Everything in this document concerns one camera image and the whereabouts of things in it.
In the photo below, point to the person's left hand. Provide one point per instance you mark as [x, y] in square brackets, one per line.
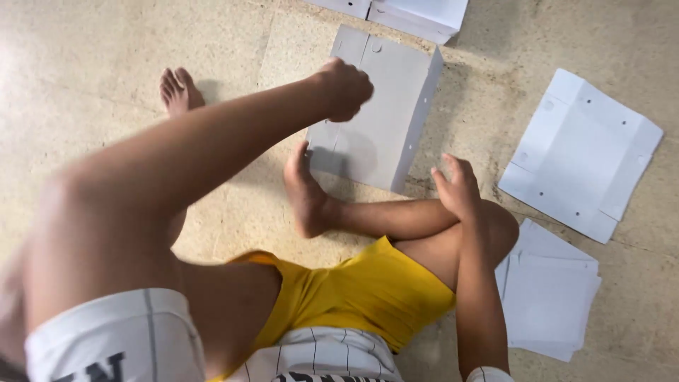
[343, 87]

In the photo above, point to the person's right hand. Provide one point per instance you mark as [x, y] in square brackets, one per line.
[460, 193]

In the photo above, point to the person's left fingers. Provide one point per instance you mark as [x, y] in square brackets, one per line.
[362, 95]

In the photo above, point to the folded white cardboard box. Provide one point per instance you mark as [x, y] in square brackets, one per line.
[382, 116]

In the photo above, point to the small white cardboard box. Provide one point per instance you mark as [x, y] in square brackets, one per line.
[342, 5]

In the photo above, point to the large white cardboard box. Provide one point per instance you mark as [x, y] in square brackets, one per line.
[419, 15]

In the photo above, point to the person's right foot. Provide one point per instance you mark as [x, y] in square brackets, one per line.
[305, 196]

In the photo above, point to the person's foot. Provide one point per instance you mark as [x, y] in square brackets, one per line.
[305, 196]
[179, 91]

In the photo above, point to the person's right leg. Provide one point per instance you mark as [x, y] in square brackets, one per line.
[414, 217]

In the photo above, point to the person's leg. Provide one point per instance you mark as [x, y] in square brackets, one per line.
[414, 217]
[228, 310]

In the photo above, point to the person's left foot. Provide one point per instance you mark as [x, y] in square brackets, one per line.
[179, 91]

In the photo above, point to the yellow shorts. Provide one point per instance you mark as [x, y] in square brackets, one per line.
[360, 292]

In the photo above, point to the flat white box blank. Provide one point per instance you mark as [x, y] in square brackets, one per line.
[578, 154]

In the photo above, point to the person's left leg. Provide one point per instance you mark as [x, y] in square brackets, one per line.
[228, 310]

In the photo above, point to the stack of white cardboard sheets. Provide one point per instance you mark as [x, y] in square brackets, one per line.
[549, 297]

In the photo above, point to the white striped shirt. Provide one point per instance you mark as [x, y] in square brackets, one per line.
[122, 339]

